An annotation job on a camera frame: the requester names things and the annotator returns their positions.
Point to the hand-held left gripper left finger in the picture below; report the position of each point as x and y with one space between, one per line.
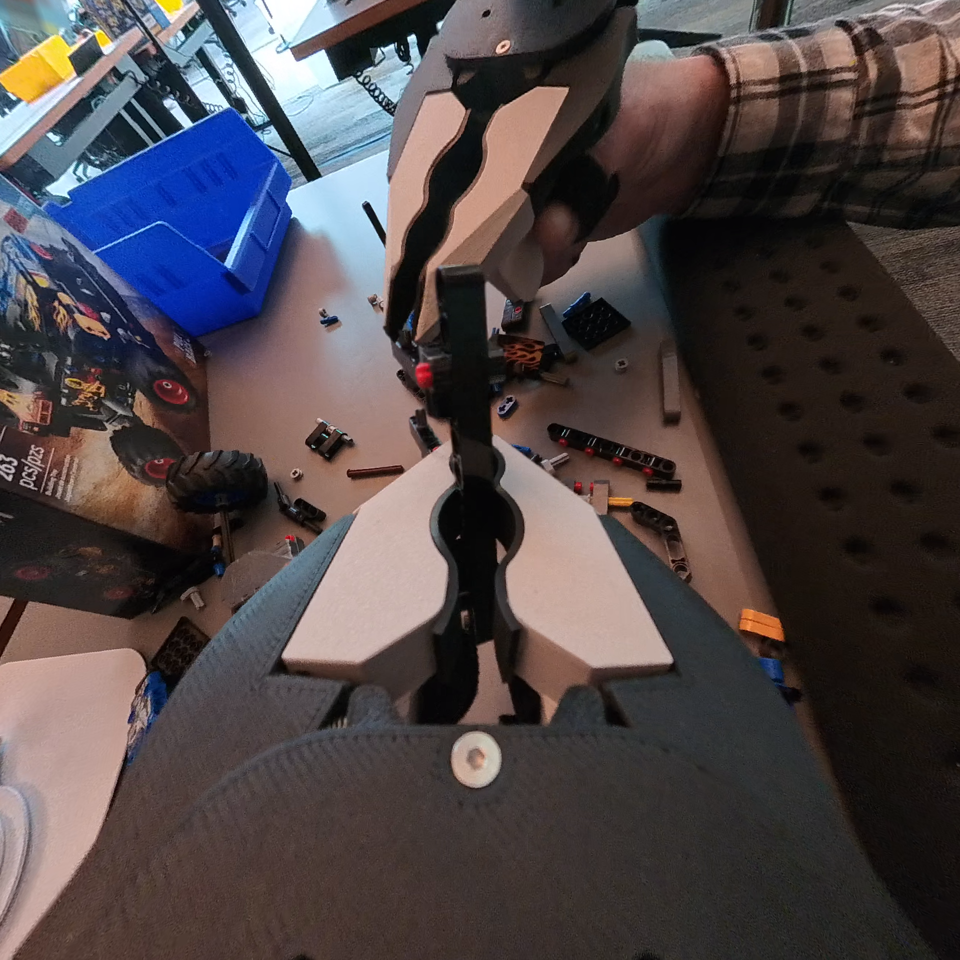
360 600

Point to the blue toy panel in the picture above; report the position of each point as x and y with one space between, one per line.
777 671

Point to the black orange flame toy panel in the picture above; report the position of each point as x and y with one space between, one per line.
528 354

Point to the person's right hand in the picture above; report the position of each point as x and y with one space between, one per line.
668 135

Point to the black toy wheel blue rim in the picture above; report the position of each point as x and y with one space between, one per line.
218 480

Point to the black studded toy plate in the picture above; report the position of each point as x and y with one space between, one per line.
596 321

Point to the yellow bin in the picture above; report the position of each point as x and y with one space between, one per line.
38 68

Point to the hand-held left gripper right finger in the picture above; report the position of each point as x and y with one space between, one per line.
600 600

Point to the blue toy pin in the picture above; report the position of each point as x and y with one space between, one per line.
327 317

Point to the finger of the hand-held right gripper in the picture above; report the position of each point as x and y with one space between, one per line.
503 195
420 165

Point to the small orange toy piece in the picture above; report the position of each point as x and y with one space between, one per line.
761 624

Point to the black metal pole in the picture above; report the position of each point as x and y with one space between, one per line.
258 90

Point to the white document stand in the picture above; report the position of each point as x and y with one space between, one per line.
60 780

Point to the black angled toy beam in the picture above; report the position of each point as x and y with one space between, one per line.
663 540

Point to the black toy beam red pins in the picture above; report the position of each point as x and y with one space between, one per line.
612 449

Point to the black toy truck chassis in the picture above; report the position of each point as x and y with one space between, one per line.
468 450

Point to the black connector grey axle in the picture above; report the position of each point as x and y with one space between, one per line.
327 440

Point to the monster truck toy set box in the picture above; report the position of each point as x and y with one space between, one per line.
75 450

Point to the blue toy bracket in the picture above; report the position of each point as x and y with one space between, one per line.
147 708

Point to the long black toy axle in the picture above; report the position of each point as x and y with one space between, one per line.
375 224

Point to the dark wooden table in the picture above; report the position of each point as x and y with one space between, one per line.
368 23

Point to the light grey desk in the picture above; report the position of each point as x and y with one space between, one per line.
330 375

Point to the person's right forearm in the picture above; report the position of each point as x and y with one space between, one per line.
840 105

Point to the small black square toy piece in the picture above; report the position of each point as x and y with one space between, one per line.
180 653

